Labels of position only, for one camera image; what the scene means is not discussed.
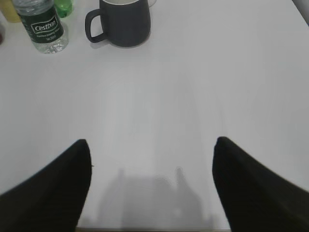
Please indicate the green soda bottle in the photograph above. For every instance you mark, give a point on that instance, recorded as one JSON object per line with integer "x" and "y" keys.
{"x": 63, "y": 7}

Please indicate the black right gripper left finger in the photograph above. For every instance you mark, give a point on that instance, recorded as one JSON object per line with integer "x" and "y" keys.
{"x": 51, "y": 200}

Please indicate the dark grey mug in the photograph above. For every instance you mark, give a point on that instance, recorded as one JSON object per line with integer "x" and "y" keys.
{"x": 125, "y": 23}

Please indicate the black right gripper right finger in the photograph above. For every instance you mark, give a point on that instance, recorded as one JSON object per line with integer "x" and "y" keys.
{"x": 254, "y": 198}

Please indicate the yellow paper cup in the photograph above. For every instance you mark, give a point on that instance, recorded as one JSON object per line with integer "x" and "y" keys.
{"x": 9, "y": 12}

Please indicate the clear water bottle green label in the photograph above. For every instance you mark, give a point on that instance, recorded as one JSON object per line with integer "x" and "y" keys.
{"x": 42, "y": 24}

